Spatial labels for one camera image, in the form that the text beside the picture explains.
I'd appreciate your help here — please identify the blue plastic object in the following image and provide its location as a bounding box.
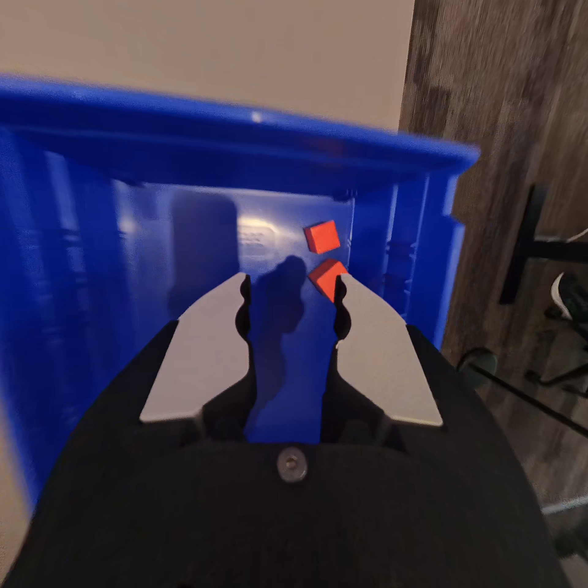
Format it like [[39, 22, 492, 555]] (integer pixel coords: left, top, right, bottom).
[[0, 73, 481, 511]]

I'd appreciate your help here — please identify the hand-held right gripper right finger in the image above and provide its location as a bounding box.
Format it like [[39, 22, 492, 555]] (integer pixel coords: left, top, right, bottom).
[[333, 274, 444, 439]]

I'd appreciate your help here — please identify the black round stand base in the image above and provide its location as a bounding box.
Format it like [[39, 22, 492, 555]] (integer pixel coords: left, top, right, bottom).
[[456, 347, 588, 438]]

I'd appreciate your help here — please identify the black desk foot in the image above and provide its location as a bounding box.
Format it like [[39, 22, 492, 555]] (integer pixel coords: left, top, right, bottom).
[[498, 184, 588, 306]]

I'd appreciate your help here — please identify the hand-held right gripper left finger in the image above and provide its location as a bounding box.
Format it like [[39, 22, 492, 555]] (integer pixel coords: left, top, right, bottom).
[[139, 272, 257, 423]]

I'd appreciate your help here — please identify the black mesh office chair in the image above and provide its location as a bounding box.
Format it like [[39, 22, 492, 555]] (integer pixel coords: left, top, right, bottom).
[[526, 269, 588, 398]]

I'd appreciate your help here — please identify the orange cube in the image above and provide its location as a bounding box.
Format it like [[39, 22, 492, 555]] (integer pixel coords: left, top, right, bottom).
[[303, 220, 341, 254], [307, 258, 350, 304]]

